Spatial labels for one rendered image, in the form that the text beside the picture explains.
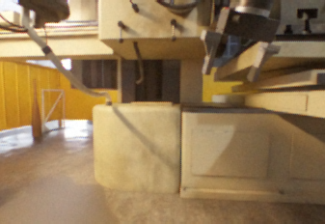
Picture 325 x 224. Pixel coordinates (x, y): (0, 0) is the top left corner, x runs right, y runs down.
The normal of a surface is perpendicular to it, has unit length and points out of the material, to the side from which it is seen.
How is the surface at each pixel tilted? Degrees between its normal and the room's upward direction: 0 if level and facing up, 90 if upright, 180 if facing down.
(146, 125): 90
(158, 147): 90
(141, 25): 90
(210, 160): 90
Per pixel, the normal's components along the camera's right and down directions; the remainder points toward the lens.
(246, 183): -0.09, 0.08
